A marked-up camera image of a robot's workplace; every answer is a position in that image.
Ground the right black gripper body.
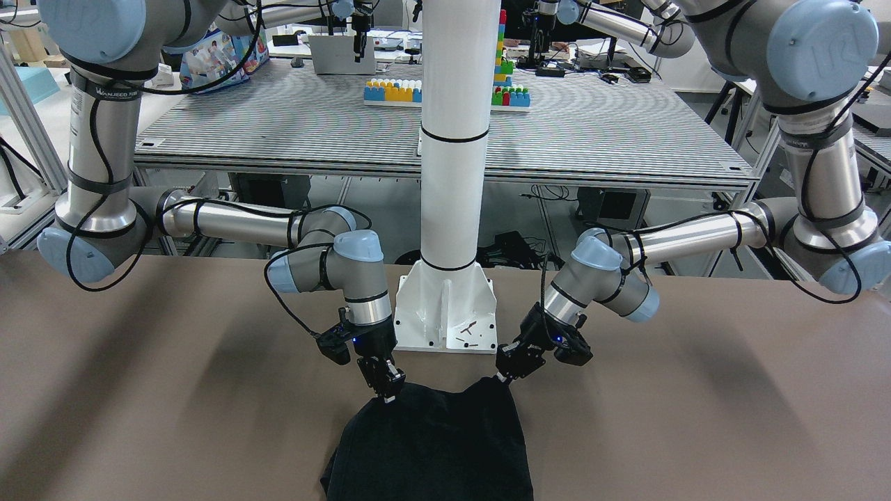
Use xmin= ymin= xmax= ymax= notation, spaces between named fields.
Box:
xmin=316 ymin=308 xmax=405 ymax=397

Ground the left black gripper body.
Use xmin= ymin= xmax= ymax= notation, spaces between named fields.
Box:
xmin=496 ymin=302 xmax=593 ymax=381

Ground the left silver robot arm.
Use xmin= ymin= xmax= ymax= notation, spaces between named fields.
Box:
xmin=496 ymin=1 xmax=889 ymax=383

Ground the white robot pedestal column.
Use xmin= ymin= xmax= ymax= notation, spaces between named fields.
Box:
xmin=393 ymin=0 xmax=502 ymax=356

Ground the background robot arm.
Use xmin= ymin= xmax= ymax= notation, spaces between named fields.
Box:
xmin=534 ymin=1 xmax=696 ymax=59

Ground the black t-shirt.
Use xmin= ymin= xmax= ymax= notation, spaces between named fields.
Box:
xmin=320 ymin=377 xmax=534 ymax=500

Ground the striped metal work table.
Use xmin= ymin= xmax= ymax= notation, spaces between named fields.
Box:
xmin=136 ymin=59 xmax=760 ymax=204

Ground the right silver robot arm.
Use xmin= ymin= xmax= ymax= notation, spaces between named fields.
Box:
xmin=38 ymin=1 xmax=405 ymax=402

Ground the colourful toy block set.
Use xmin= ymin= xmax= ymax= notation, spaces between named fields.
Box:
xmin=363 ymin=1 xmax=532 ymax=112

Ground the colourful printed bag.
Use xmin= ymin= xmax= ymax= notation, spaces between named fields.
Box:
xmin=180 ymin=29 xmax=269 ymax=93

